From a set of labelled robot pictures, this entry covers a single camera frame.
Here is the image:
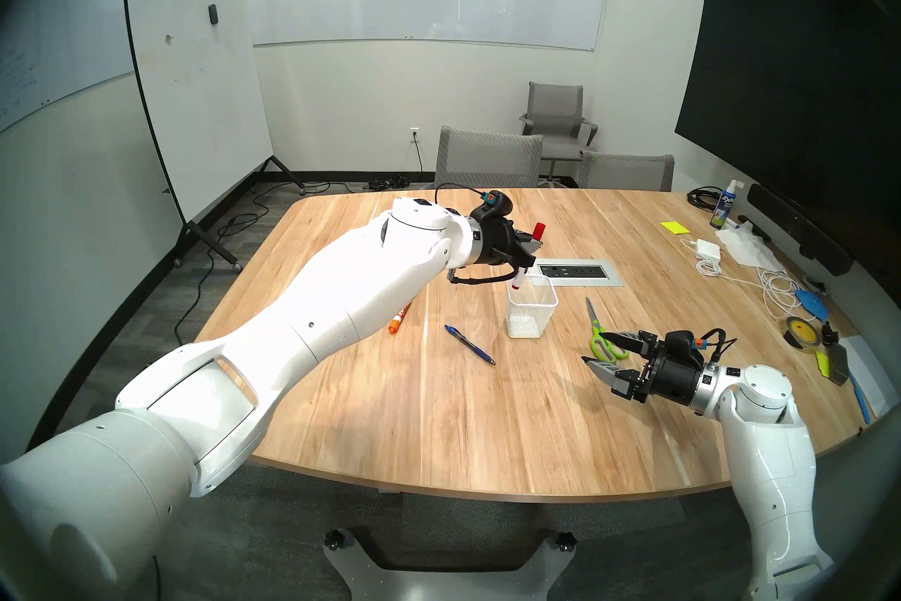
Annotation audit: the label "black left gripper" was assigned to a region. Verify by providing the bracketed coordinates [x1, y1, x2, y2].
[474, 217, 543, 274]

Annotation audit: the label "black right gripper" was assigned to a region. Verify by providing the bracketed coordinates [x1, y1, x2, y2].
[581, 331, 705, 405]

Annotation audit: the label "red cap patterned marker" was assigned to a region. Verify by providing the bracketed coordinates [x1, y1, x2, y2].
[511, 222, 548, 293]

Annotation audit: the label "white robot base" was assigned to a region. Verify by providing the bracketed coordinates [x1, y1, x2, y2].
[322, 528, 578, 601]

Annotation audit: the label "white mesh pen holder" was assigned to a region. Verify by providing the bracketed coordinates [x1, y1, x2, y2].
[506, 274, 560, 340]

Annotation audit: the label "blue ballpoint pen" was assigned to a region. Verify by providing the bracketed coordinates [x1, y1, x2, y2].
[444, 324, 496, 366]

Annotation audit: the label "blue pen beside paper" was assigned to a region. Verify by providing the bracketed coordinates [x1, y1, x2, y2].
[850, 371, 874, 426]

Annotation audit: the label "silver table power outlet panel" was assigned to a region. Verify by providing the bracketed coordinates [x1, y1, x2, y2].
[534, 258, 624, 288]

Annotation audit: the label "grey mesh table chair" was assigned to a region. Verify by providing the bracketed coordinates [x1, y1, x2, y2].
[579, 151, 675, 192]
[434, 126, 544, 190]

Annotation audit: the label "grey office chair with armrests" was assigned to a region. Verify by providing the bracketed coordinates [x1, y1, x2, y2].
[519, 81, 599, 185]

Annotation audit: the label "white crumpled tissue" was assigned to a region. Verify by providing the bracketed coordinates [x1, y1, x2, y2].
[714, 226, 786, 271]

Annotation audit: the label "black yellow tape roll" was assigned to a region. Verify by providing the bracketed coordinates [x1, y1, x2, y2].
[785, 316, 824, 352]

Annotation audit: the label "Expo cleaner spray bottle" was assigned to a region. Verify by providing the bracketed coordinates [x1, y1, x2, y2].
[710, 179, 743, 229]

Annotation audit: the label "blue flat object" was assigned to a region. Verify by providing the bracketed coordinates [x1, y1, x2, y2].
[795, 288, 835, 320]

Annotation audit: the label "grey yellow eraser block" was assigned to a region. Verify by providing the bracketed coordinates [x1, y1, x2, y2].
[817, 343, 852, 387]

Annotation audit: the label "black video sound bar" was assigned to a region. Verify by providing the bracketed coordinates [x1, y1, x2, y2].
[746, 183, 854, 276]

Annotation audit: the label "white paper sheet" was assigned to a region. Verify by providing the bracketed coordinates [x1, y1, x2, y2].
[841, 336, 901, 421]

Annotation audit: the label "mobile whiteboard on stand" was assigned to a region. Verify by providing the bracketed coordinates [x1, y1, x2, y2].
[122, 0, 307, 273]

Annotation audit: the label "green handled scissors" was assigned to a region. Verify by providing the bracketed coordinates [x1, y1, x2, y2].
[585, 297, 629, 361]

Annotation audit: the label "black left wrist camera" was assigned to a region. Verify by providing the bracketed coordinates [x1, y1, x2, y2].
[470, 190, 515, 224]

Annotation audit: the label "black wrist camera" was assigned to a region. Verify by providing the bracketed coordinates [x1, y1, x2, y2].
[662, 330, 705, 361]
[470, 190, 515, 224]

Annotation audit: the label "black left gripper cable loop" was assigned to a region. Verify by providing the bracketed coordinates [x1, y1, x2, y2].
[446, 262, 518, 287]

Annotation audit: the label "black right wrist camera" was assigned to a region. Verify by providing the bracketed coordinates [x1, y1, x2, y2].
[662, 330, 705, 361]

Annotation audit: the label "black right camera cable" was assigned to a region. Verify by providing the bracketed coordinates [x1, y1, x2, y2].
[697, 327, 738, 368]

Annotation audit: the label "black floor cable bundle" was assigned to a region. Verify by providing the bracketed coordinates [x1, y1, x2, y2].
[363, 175, 430, 192]

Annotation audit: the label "white charger cable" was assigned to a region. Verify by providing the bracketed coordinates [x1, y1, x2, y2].
[679, 239, 810, 322]

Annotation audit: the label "large black wall screen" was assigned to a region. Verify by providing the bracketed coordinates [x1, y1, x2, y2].
[674, 0, 901, 234]

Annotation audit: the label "wall whiteboard with writing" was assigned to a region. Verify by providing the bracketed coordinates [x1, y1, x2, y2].
[0, 0, 215, 136]

